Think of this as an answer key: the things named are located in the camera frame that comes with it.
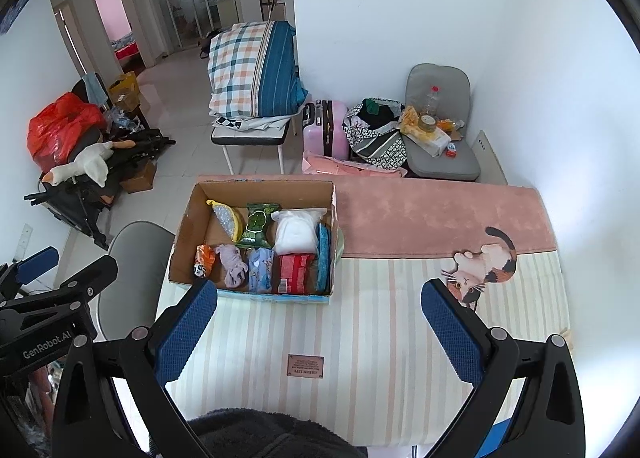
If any light blue snack packet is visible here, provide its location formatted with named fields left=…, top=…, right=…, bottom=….
left=247, top=248, right=276, bottom=294

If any pink suitcase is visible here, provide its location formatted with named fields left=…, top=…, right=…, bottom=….
left=301, top=99, right=349, bottom=161

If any dark fleece garment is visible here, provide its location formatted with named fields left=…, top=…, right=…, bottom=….
left=185, top=408, right=368, bottom=458

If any yellow mesh pouch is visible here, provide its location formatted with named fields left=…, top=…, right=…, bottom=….
left=206, top=199, right=246, bottom=244

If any brown label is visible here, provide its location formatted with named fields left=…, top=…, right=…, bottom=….
left=287, top=354, right=325, bottom=379

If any pink mat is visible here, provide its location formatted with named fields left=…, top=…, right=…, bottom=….
left=197, top=173, right=556, bottom=259

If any grey round chair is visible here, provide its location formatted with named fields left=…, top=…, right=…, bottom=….
left=97, top=221, right=177, bottom=341

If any patterned tote bag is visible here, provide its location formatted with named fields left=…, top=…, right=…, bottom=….
left=342, top=98, right=408, bottom=173

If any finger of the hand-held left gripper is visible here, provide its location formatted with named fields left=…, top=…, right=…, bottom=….
left=0, top=245, right=60, bottom=299
left=0, top=254, right=120, bottom=323

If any long blue packet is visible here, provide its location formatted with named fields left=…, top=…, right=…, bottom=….
left=315, top=223, right=333, bottom=295

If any black padded bench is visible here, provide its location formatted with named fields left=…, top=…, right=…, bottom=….
left=210, top=115, right=292, bottom=176

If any black bag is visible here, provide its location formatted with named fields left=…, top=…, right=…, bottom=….
left=200, top=29, right=221, bottom=58

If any folded plaid quilt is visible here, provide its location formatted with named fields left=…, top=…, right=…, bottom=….
left=207, top=20, right=310, bottom=119

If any orange panda packet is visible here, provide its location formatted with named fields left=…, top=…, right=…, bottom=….
left=193, top=244, right=217, bottom=279

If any wall socket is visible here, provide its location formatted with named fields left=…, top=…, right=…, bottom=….
left=15, top=224, right=33, bottom=261

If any red plastic bag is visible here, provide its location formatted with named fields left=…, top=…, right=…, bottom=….
left=27, top=92, right=108, bottom=174

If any white folded sheet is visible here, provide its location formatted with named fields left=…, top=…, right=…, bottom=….
left=212, top=113, right=293, bottom=132

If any bed with red cover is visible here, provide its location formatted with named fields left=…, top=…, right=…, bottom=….
left=112, top=33, right=141, bottom=61

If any white plastic bag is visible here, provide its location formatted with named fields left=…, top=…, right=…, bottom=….
left=272, top=208, right=326, bottom=256

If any purple cloth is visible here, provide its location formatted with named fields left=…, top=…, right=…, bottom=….
left=215, top=244, right=249, bottom=289

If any yellow plastic bag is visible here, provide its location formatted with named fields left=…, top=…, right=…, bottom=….
left=398, top=105, right=423, bottom=136

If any dark green snack packet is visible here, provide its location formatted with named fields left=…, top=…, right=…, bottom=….
left=235, top=203, right=279, bottom=250

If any striped tablecloth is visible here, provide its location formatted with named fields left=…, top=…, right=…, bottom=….
left=155, top=252, right=573, bottom=446

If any grey cushioned chair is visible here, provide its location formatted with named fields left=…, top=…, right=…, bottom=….
left=402, top=63, right=482, bottom=182

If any brown cardboard box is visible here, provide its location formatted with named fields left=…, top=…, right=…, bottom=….
left=120, top=160, right=158, bottom=195

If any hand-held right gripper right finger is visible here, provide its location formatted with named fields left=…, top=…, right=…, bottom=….
left=421, top=279, right=586, bottom=458

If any red packet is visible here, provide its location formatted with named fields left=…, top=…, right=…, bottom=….
left=276, top=253, right=319, bottom=295

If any white board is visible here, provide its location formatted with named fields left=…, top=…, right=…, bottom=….
left=472, top=130, right=508, bottom=185

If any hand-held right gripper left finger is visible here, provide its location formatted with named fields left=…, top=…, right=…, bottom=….
left=52, top=278, right=218, bottom=458

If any light blue cloth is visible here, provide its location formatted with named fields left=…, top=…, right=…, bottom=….
left=82, top=73, right=108, bottom=106

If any black stroller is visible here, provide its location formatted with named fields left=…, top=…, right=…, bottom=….
left=24, top=130, right=177, bottom=251

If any white goose plush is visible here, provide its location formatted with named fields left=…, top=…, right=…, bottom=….
left=41, top=139, right=137, bottom=186

